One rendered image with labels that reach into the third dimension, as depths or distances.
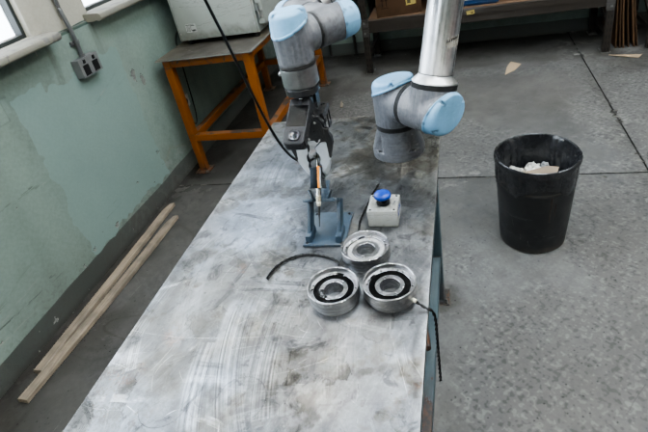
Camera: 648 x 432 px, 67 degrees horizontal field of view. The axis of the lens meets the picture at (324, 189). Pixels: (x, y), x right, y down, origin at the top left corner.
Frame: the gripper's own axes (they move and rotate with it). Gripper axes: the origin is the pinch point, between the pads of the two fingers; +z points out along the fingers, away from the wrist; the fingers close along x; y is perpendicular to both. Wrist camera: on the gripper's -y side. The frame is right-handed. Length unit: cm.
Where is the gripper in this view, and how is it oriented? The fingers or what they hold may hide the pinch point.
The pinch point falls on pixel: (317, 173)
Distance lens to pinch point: 110.8
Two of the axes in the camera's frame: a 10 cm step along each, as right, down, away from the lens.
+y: 2.0, -5.6, 8.1
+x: -9.6, 0.4, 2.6
